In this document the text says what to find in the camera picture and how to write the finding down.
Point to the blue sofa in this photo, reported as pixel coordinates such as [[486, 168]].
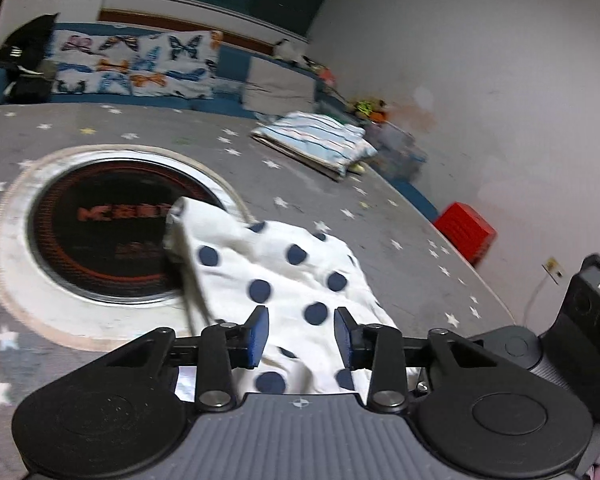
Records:
[[230, 62]]

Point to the pink stuffed toy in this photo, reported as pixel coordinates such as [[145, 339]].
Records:
[[320, 71]]

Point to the round black induction cooktop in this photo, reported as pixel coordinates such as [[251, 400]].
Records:
[[105, 220]]

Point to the red box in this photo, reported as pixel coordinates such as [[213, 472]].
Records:
[[465, 232]]

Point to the black and white stuffed toy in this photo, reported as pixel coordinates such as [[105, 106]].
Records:
[[287, 51]]

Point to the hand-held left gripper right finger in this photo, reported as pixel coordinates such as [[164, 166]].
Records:
[[344, 336]]

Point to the yellowed wall socket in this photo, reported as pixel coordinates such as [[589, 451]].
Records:
[[553, 268]]

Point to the clear plastic storage box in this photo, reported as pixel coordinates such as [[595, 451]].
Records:
[[397, 152]]

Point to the yellow green toy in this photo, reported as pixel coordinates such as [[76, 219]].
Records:
[[370, 110]]

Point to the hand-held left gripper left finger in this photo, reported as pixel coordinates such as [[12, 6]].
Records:
[[257, 336]]

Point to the butterfly print cushion cover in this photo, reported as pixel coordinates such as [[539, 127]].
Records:
[[130, 65]]

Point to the folded striped garment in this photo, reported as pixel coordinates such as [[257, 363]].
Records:
[[315, 137]]

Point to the white navy polka dot pants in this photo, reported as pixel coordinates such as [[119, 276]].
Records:
[[290, 280]]

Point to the black bag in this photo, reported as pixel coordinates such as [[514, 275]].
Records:
[[20, 55]]

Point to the grey pillow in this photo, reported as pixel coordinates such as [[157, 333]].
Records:
[[277, 85]]

